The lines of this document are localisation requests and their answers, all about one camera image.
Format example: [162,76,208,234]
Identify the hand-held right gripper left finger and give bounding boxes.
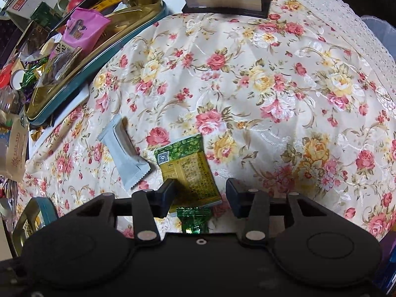
[62,178,177,245]

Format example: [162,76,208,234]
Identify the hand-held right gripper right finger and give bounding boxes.
[226,178,338,245]

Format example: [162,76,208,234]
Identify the yellow and green snack packet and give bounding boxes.
[154,132,222,213]

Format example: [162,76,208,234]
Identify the small green candy packet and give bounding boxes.
[176,207,213,234]

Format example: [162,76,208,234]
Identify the teal metal tin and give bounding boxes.
[12,197,58,256]

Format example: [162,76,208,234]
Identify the grey white snack packet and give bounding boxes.
[97,115,152,190]

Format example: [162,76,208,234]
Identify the floral tablecloth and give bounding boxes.
[16,0,396,242]

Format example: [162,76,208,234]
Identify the gold teal tin tray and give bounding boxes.
[24,0,168,126]

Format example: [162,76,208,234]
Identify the large brown paper bag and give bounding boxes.
[5,114,30,183]

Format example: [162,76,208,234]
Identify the blue purple object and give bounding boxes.
[372,231,396,297]

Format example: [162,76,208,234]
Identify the clear dark snack packet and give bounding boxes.
[40,47,83,86]

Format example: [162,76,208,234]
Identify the pile of wrapped candies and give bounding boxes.
[20,56,50,95]

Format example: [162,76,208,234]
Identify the pink snack packet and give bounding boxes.
[60,7,111,54]

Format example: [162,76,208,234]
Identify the white round lid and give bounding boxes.
[10,69,27,91]

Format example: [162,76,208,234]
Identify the red apple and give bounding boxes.
[67,0,91,12]

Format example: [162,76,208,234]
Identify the green box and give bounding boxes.
[30,2,60,29]

